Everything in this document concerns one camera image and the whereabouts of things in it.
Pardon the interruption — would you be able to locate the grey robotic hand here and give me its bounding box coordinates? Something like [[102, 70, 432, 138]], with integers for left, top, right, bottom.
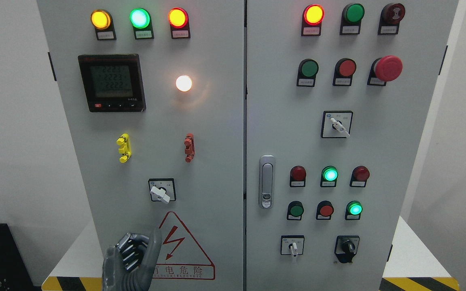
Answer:
[[102, 228, 162, 291]]

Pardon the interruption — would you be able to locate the white rotary light switch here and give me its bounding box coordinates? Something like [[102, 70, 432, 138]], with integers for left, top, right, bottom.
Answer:
[[148, 177, 176, 204]]

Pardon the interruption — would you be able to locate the yellow indicator light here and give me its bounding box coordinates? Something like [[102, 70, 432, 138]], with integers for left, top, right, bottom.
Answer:
[[90, 9, 117, 40]]

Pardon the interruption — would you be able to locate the red electrical danger sign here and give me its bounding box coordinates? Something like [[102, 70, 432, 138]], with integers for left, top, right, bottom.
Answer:
[[153, 211, 215, 280]]

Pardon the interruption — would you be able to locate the yellow terminal connector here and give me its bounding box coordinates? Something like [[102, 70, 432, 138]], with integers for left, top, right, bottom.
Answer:
[[116, 133, 132, 163]]

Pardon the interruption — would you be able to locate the red terminal connector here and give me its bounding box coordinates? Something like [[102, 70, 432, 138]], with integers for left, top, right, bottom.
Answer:
[[184, 133, 195, 163]]

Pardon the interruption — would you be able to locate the left grey cabinet door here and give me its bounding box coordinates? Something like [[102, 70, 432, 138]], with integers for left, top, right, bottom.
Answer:
[[37, 0, 244, 291]]

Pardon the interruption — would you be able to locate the grey cabinet door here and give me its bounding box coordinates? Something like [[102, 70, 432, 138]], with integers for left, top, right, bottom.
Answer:
[[246, 0, 458, 291], [37, 0, 244, 291]]

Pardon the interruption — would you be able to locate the green push button lower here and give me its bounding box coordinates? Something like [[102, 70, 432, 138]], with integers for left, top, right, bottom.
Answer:
[[286, 200, 305, 221]]

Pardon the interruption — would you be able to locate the black digital power meter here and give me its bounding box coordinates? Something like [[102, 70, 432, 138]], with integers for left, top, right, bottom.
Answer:
[[78, 53, 147, 112]]

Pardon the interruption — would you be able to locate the clear white indicator lamp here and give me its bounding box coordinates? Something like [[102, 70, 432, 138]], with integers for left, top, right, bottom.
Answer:
[[176, 74, 193, 92]]

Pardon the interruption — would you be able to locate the dark red indicator left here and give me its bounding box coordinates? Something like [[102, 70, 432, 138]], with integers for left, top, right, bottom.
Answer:
[[290, 165, 307, 188]]

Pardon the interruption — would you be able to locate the dark red indicator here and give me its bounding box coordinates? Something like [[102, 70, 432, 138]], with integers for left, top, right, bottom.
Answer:
[[290, 165, 307, 188], [350, 166, 370, 188]]

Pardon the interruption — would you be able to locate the red push button lower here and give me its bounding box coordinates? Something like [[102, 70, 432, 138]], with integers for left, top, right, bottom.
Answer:
[[316, 200, 335, 220]]

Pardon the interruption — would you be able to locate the red push button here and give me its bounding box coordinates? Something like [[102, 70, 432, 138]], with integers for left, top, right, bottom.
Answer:
[[332, 58, 356, 86], [316, 200, 335, 220]]

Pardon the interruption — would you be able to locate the lit green indicator middle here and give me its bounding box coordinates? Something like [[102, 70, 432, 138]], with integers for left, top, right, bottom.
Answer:
[[320, 166, 338, 188]]

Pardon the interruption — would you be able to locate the lit green push button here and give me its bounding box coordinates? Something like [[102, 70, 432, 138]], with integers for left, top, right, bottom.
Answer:
[[345, 200, 364, 221]]

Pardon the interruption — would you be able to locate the green indicator light top left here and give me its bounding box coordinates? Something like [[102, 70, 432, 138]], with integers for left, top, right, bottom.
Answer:
[[129, 8, 154, 39]]

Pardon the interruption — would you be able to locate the green indicator light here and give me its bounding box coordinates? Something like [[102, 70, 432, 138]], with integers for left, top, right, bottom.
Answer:
[[339, 2, 365, 35], [129, 8, 154, 39]]

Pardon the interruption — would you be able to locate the dark red indicator right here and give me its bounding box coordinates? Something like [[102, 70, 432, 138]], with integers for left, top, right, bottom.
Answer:
[[350, 166, 370, 188]]

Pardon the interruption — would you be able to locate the red indicator light top left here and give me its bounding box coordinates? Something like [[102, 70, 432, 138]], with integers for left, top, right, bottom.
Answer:
[[168, 7, 191, 39]]

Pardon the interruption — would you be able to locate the red indicator light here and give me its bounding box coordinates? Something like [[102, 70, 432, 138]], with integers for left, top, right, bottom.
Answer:
[[301, 4, 325, 36], [168, 7, 191, 39]]

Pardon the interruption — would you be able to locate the green push button upper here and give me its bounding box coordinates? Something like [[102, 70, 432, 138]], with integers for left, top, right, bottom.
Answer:
[[296, 58, 319, 88]]

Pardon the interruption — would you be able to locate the right grey cabinet door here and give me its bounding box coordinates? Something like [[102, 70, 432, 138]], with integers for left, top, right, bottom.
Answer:
[[246, 0, 458, 291]]

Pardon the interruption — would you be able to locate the white platform with hazard stripes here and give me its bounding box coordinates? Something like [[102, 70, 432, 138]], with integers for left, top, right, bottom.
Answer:
[[39, 218, 460, 291]]

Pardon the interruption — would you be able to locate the red push button upper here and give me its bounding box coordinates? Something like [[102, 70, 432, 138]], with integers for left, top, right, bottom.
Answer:
[[332, 58, 356, 86]]

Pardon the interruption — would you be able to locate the red indicator light top right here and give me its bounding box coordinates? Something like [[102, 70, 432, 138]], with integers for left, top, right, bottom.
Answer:
[[301, 4, 325, 36]]

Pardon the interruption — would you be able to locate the red emergency stop button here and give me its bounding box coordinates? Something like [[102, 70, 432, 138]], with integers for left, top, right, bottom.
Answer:
[[367, 55, 403, 86]]

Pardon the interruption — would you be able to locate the green indicator light top right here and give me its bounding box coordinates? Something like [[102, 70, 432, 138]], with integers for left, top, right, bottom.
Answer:
[[339, 2, 365, 35]]

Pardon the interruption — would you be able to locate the dark red buzzer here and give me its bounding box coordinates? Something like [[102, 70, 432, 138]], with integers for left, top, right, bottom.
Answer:
[[377, 2, 405, 35]]

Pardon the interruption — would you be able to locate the small white rotary switch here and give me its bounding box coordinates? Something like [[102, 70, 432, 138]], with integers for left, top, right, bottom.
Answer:
[[280, 235, 305, 257]]

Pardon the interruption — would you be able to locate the silver door handle lock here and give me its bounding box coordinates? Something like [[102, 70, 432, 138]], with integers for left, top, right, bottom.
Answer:
[[258, 155, 275, 209]]

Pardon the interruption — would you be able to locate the black rotary knob switch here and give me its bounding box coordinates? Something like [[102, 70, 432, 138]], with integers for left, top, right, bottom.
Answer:
[[334, 235, 360, 264]]

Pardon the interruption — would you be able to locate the white rotary selector switch upper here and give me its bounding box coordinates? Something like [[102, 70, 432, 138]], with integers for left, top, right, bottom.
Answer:
[[321, 111, 354, 139]]

